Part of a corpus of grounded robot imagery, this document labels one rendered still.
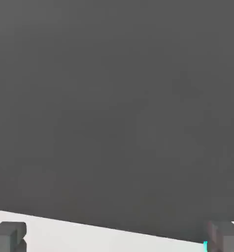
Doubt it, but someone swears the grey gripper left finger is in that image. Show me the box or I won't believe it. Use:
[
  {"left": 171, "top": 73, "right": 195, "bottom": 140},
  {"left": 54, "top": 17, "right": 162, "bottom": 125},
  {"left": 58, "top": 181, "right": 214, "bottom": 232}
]
[{"left": 0, "top": 221, "right": 28, "bottom": 252}]

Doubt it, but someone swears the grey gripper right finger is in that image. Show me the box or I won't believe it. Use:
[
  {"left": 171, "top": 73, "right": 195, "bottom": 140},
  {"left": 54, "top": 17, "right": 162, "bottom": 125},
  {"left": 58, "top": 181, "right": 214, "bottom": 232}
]
[{"left": 206, "top": 220, "right": 234, "bottom": 252}]

